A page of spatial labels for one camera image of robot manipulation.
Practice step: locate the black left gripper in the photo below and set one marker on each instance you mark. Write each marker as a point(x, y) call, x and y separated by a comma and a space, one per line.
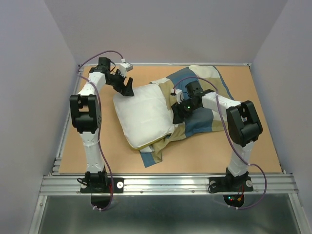
point(125, 90)

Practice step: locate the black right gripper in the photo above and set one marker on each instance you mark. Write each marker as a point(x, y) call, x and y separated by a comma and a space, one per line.
point(178, 108)

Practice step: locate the blue beige white plaid pillowcase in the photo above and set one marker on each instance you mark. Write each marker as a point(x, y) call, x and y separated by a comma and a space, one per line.
point(201, 120)

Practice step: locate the white pillow yellow edge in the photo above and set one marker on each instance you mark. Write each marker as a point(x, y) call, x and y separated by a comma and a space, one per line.
point(144, 117)

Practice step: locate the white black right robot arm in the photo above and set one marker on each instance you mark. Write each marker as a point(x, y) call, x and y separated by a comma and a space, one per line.
point(242, 128)

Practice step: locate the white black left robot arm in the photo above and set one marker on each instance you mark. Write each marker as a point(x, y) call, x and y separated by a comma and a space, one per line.
point(85, 110)

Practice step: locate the white pillow label tag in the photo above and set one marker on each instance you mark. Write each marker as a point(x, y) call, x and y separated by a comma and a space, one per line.
point(148, 149)

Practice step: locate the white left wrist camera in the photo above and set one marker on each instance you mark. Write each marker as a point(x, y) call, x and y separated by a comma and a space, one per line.
point(125, 67)

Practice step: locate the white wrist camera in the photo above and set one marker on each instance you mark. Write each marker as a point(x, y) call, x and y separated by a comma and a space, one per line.
point(178, 94)
point(125, 67)

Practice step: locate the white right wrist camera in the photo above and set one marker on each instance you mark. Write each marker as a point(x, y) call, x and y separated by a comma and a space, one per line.
point(178, 94)

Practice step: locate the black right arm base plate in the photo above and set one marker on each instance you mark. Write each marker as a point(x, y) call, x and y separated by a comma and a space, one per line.
point(227, 184)

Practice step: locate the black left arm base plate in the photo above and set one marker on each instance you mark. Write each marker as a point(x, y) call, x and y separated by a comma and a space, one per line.
point(102, 188)

